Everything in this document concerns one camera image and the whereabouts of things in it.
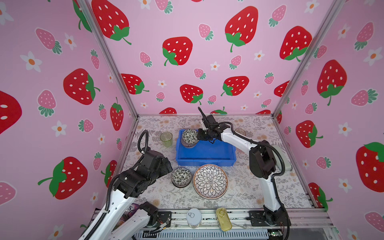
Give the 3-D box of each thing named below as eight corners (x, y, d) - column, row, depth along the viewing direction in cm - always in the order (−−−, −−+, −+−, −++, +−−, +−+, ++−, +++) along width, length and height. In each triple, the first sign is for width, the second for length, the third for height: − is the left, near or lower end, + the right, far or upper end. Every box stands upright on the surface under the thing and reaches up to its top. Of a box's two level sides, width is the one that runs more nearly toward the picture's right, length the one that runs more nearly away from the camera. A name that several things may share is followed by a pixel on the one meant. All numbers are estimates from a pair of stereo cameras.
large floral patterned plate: (193, 199, 82) (192, 197, 79) (193, 167, 95) (193, 164, 91) (228, 199, 82) (230, 197, 79) (224, 167, 95) (225, 164, 91)
